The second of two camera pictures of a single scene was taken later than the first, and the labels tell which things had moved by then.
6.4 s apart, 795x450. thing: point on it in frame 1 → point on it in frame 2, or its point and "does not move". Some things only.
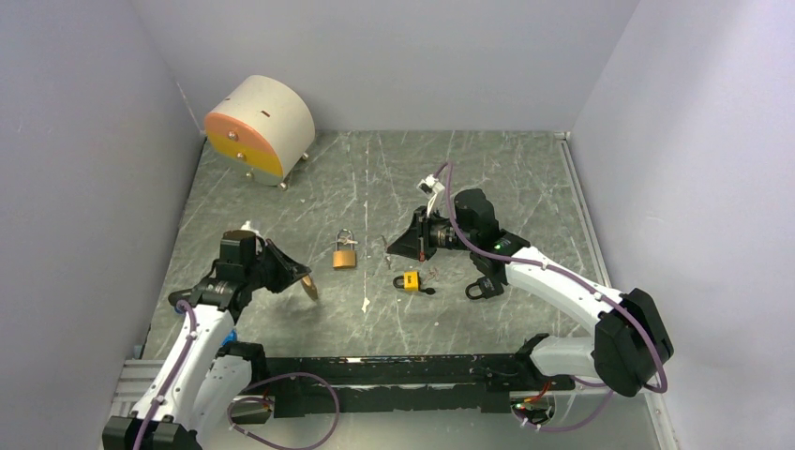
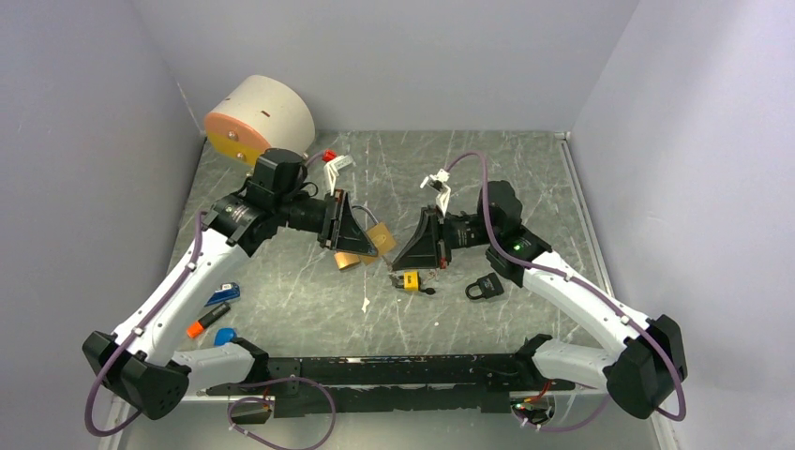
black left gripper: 289,271 → 339,228
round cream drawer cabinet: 263,130 does not move
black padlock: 489,287 does not move
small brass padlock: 344,258 does not move
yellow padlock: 410,281 does not move
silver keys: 386,255 → 394,275
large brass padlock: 309,287 → 379,236
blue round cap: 232,337 does not move
